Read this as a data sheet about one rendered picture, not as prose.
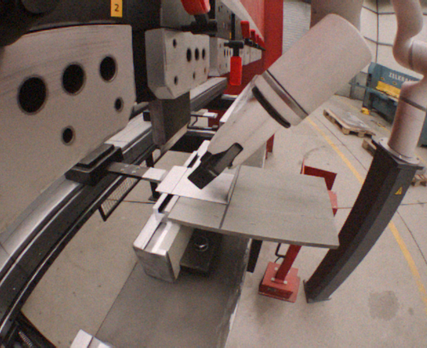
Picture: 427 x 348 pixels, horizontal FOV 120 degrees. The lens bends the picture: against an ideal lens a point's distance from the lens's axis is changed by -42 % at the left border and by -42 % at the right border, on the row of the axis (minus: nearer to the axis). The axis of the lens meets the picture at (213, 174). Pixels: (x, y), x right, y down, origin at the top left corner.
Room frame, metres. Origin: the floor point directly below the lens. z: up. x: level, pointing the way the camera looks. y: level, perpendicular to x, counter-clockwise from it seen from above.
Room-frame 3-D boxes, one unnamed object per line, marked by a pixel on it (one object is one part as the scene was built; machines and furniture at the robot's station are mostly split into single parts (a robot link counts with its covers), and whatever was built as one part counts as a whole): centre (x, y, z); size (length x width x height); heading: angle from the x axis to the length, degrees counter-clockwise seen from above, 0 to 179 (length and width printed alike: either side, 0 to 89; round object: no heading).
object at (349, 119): (3.70, -2.88, 0.17); 0.99 x 0.63 x 0.05; 174
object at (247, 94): (1.53, -0.27, 0.92); 1.67 x 0.06 x 0.10; 165
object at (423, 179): (2.09, -2.93, 0.07); 1.20 x 0.81 x 0.14; 0
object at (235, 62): (0.45, -0.04, 1.20); 0.04 x 0.02 x 0.10; 75
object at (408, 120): (0.48, -0.67, 1.09); 0.19 x 0.19 x 0.18
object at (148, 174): (0.36, 0.22, 1.01); 0.26 x 0.12 x 0.05; 75
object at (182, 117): (0.31, 0.06, 1.13); 0.10 x 0.02 x 0.10; 165
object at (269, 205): (0.27, -0.08, 1.00); 0.26 x 0.18 x 0.01; 75
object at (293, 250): (0.57, -0.40, 0.39); 0.05 x 0.05 x 0.54; 66
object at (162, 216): (0.33, 0.06, 0.99); 0.20 x 0.03 x 0.03; 165
